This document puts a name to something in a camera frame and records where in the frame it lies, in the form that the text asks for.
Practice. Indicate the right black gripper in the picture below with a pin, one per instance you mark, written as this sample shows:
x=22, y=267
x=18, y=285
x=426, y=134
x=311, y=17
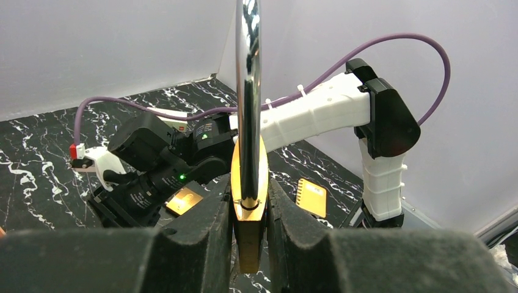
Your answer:
x=135, y=200

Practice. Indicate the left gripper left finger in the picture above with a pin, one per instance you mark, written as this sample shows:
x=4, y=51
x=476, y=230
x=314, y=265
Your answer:
x=192, y=253

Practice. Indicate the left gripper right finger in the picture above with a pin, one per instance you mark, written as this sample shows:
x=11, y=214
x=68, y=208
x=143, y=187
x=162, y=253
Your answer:
x=307, y=256

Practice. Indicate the brass padlock long shackle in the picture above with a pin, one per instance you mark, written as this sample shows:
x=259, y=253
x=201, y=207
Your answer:
x=249, y=170

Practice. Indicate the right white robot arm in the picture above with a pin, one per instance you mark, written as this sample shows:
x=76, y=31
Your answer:
x=153, y=160

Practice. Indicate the brass padlock centre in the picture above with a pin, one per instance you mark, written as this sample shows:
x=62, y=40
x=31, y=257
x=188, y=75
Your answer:
x=183, y=201

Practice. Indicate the orange spiral notebook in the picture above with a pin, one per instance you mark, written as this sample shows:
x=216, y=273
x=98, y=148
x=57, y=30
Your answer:
x=311, y=198

